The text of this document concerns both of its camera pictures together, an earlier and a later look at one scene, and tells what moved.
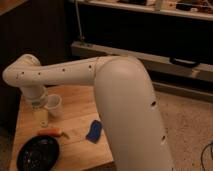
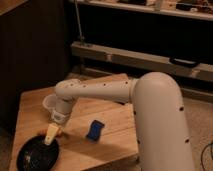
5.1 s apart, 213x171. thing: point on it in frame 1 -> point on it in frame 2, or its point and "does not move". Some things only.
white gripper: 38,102 -> 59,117
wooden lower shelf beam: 156,64 does not move
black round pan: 38,153 does not move
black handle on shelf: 184,62 does not move
